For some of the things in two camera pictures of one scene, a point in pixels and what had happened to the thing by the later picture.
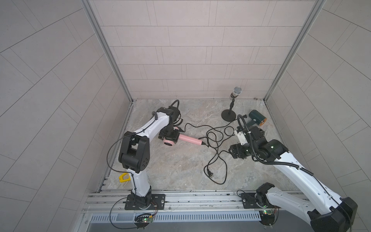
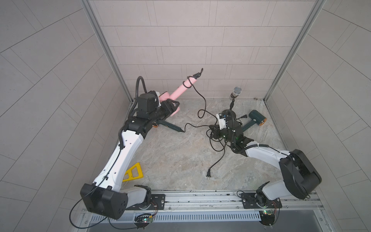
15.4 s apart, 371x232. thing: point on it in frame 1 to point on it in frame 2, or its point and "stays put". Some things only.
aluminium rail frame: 178,202 stays put
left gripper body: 169,133 to 160,112
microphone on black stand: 229,115 stays put
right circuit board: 267,217 stays put
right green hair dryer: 257,118 stays put
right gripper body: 247,149 to 224,134
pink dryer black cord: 210,173 to 204,97
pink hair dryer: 184,138 to 175,93
